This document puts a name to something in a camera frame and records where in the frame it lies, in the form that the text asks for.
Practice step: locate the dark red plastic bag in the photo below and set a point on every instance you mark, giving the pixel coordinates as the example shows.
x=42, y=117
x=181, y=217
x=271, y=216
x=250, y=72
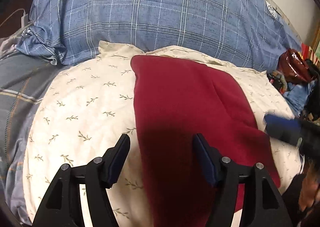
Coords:
x=294, y=68

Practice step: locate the dark red garment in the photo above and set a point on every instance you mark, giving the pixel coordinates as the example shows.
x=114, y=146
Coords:
x=174, y=99

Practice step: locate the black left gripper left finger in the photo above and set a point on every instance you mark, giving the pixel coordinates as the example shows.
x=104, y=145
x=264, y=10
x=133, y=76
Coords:
x=61, y=204

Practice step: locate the cream leaf-print pillow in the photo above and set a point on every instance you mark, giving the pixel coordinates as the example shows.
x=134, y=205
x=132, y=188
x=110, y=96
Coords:
x=90, y=105

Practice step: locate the light blue denim garment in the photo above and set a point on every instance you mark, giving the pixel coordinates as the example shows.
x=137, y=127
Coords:
x=297, y=96

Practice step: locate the white charger with cable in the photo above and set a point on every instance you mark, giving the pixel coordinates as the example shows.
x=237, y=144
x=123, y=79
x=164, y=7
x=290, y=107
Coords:
x=24, y=17

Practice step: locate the grey-blue plaid bed sheet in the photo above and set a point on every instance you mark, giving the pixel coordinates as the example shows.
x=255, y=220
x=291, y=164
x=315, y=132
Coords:
x=24, y=82

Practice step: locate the grey crumpled cloth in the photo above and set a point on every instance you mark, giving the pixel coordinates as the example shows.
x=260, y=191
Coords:
x=9, y=44

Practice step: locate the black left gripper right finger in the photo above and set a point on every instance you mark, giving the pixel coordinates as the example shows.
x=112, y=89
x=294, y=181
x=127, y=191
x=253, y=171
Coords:
x=262, y=204

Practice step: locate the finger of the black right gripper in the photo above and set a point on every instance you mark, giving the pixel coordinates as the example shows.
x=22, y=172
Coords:
x=299, y=133

